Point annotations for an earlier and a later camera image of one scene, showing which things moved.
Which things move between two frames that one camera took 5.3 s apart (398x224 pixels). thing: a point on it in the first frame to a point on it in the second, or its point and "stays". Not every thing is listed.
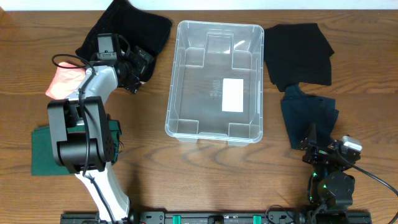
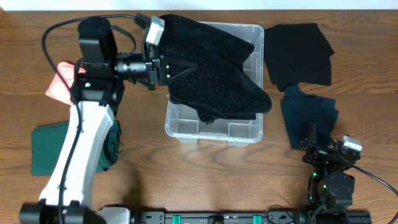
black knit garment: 141,28 to 219,87
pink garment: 65,81 stays
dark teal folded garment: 301,109 stays
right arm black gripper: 319,152 stays
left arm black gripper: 137,65 to 153,72
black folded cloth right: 297,53 stays
